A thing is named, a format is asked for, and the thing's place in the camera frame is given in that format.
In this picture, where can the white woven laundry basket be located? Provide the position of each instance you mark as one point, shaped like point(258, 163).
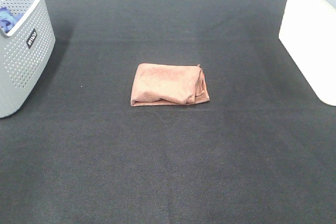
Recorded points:
point(307, 32)

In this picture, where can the black felt table mat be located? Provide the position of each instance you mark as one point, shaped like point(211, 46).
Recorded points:
point(261, 150)

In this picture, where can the orange-brown microfibre towel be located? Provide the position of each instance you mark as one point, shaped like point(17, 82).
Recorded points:
point(156, 84)

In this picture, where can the grey perforated laundry basket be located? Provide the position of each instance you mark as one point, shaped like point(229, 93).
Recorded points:
point(25, 51)

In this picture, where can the blue cloth in basket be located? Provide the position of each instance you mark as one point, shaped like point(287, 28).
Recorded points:
point(8, 20)

